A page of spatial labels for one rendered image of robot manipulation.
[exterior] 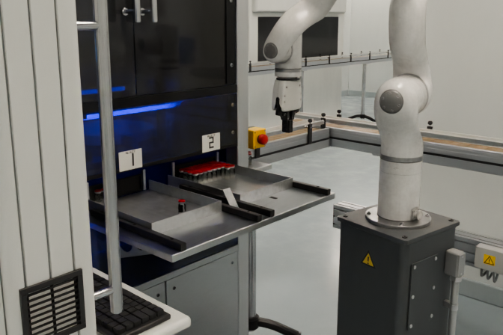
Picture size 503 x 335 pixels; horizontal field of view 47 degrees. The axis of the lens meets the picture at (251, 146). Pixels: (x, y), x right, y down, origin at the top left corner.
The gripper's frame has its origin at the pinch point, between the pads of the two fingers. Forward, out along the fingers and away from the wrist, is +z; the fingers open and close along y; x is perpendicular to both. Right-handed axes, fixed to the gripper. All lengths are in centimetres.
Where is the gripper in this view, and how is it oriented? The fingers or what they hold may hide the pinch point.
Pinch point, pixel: (287, 125)
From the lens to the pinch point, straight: 187.1
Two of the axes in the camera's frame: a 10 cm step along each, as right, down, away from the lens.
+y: -6.7, 1.6, -7.2
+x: 7.4, 1.5, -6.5
